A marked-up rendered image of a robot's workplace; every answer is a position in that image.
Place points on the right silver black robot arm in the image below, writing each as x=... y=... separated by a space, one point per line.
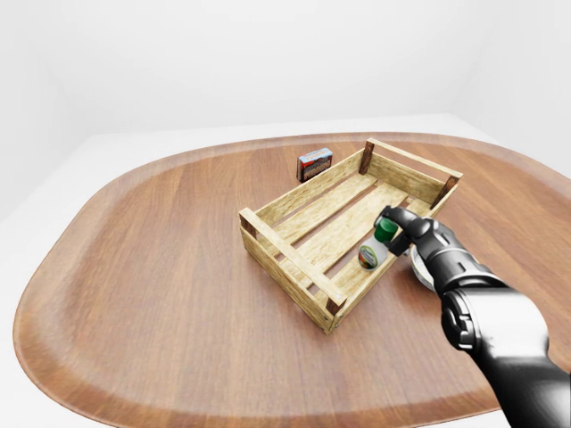
x=499 y=330

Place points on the wooden slat tray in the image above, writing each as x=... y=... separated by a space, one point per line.
x=321 y=223

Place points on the salad dressing bottle green cap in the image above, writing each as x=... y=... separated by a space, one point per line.
x=374 y=254

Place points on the round white grey dish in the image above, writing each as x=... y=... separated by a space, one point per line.
x=418 y=271

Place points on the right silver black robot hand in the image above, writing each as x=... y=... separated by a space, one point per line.
x=426 y=232

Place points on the small printed food box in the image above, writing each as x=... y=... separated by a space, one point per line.
x=314 y=165

